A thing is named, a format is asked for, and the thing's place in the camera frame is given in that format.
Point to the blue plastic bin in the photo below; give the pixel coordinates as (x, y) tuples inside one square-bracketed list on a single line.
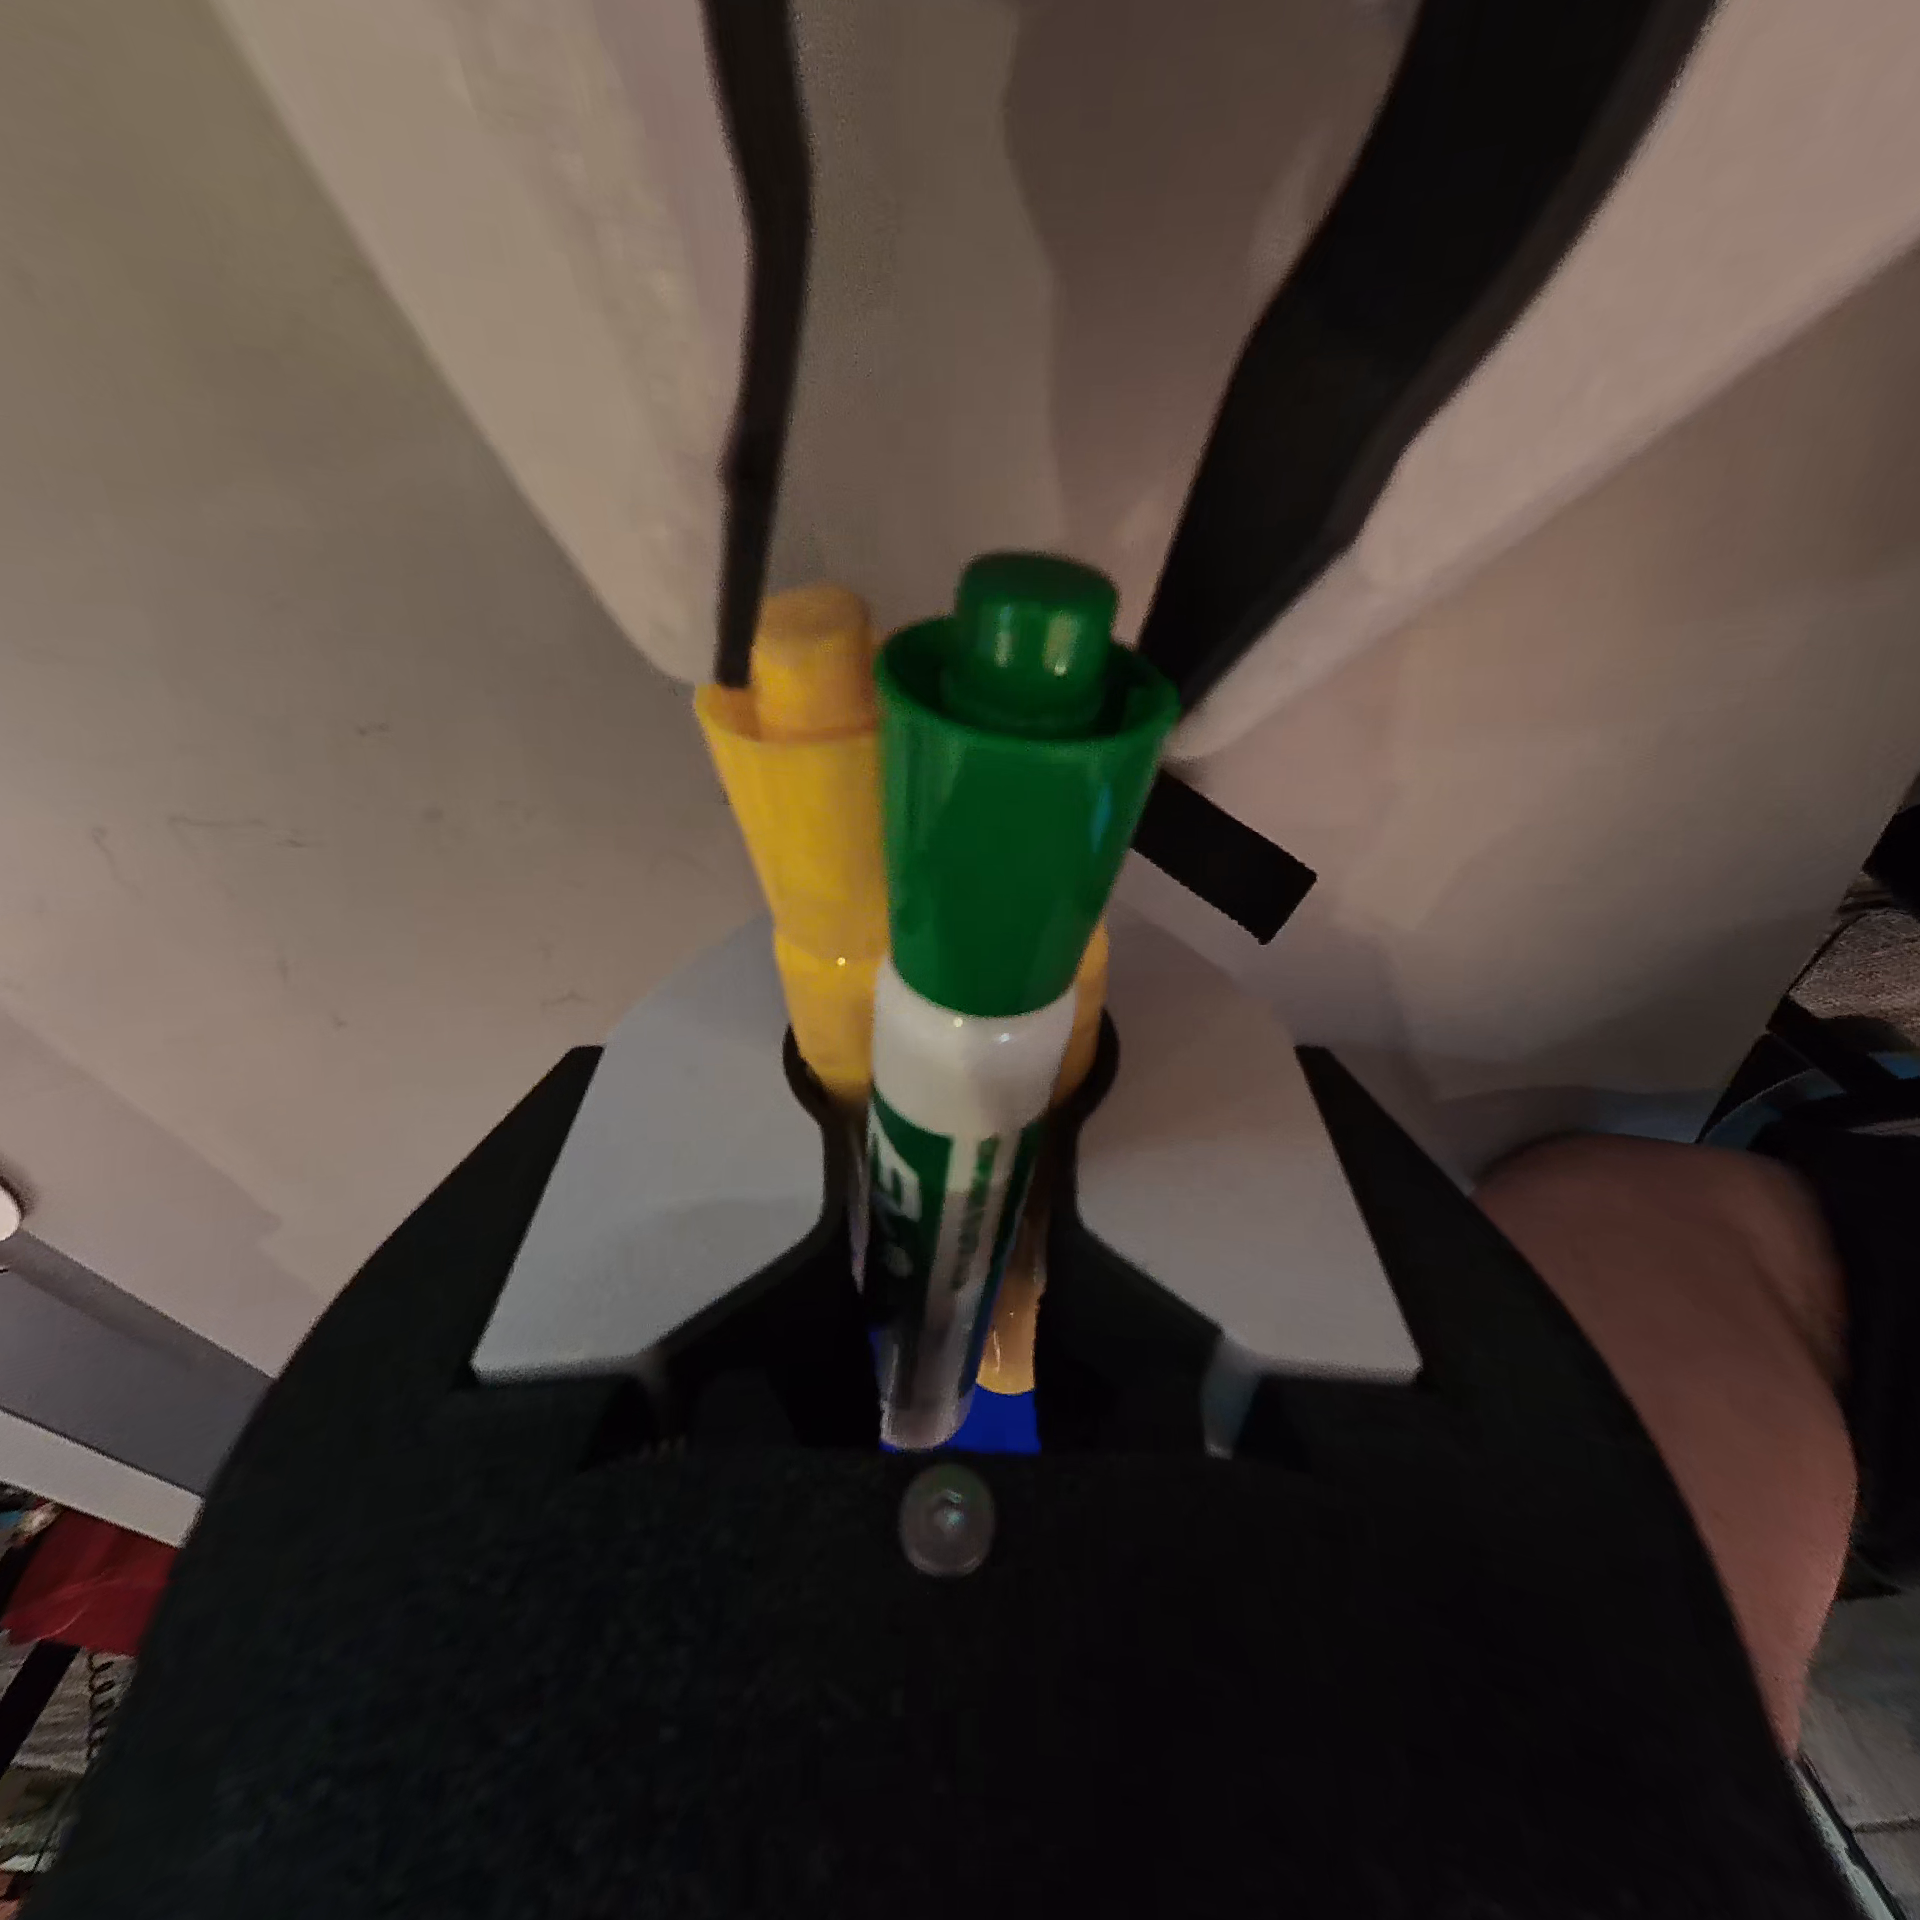
[(988, 1423)]

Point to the red bag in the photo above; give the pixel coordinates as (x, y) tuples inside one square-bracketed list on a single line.
[(74, 1591)]

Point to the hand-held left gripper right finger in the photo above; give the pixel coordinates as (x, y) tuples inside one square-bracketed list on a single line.
[(1230, 1202)]

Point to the green white dry-erase marker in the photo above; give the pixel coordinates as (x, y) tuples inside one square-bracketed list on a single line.
[(1005, 842)]

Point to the person's right forearm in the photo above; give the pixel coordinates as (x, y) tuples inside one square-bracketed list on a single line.
[(1679, 1382)]

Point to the person's black shirt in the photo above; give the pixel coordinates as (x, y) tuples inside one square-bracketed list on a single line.
[(1884, 1351)]

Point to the yellow highlighter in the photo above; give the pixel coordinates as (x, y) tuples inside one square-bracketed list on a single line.
[(809, 842), (1051, 1169)]

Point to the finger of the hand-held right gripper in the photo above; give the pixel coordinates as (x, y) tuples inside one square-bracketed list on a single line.
[(1576, 375), (526, 302)]

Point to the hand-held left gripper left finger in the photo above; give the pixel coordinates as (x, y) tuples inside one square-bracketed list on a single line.
[(676, 1186)]

